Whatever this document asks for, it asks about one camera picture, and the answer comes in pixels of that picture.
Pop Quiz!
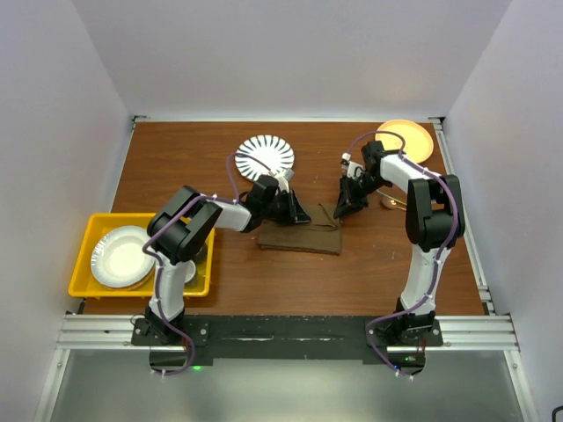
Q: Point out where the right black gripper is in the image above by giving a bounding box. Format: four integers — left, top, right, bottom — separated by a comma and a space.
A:
333, 173, 389, 220

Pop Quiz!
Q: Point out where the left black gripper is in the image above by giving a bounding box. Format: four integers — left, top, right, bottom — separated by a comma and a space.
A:
260, 188, 310, 225

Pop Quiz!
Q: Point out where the brown cloth napkin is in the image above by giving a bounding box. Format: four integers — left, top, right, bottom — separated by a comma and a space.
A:
258, 203, 342, 255

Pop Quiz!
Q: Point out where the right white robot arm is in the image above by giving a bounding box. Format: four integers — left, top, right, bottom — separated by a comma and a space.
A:
333, 141, 465, 346

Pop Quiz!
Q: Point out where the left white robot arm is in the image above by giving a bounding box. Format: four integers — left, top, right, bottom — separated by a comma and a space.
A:
143, 175, 311, 345

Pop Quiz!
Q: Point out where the iridescent fork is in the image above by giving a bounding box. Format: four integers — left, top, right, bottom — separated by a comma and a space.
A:
377, 189, 406, 206

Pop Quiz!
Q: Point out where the copper spoon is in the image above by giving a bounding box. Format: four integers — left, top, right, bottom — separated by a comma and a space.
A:
381, 197, 406, 212

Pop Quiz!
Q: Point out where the white blue striped plate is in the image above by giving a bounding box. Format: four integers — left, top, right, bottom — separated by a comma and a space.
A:
235, 135, 295, 181

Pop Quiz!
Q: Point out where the orange plate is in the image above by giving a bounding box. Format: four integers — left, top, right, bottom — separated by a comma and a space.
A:
374, 120, 434, 164

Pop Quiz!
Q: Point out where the white grey mug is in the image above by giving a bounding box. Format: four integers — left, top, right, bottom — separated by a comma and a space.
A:
184, 260, 198, 285

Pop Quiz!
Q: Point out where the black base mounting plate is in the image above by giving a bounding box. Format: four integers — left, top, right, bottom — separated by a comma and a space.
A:
131, 315, 443, 369

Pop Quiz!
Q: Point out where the white paper plate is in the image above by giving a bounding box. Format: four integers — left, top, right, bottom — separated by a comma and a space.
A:
91, 225, 155, 289

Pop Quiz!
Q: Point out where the yellow plastic bin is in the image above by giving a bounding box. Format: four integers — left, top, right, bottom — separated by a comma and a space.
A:
68, 213, 216, 299

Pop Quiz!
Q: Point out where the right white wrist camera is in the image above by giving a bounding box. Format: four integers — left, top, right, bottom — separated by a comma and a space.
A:
340, 152, 364, 179

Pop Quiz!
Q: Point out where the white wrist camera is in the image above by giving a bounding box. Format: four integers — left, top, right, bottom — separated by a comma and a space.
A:
269, 168, 294, 193
340, 152, 364, 179

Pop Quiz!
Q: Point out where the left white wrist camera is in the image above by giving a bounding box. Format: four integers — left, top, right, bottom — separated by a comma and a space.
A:
269, 168, 294, 193

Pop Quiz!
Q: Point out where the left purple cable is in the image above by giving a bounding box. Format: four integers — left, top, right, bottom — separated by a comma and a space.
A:
141, 151, 282, 377

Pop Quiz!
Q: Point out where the aluminium frame rail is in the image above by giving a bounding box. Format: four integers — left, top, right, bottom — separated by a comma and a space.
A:
55, 315, 519, 351

